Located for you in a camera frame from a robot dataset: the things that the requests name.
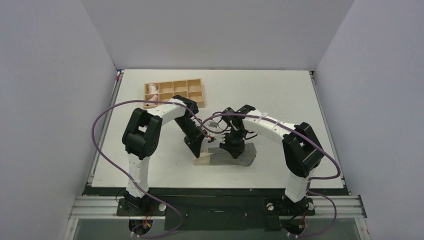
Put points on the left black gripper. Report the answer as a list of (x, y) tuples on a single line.
[(194, 142)]

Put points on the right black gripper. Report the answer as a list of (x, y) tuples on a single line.
[(234, 143)]

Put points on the grey beige underwear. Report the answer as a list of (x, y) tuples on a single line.
[(216, 156)]

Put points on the wooden compartment tray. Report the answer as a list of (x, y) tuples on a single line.
[(191, 89)]

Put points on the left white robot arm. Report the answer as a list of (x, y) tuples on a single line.
[(141, 139)]

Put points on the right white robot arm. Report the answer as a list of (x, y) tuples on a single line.
[(299, 143)]

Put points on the pink rolled underwear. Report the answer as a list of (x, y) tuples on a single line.
[(152, 101)]

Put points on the white rolled underwear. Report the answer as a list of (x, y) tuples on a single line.
[(152, 88)]

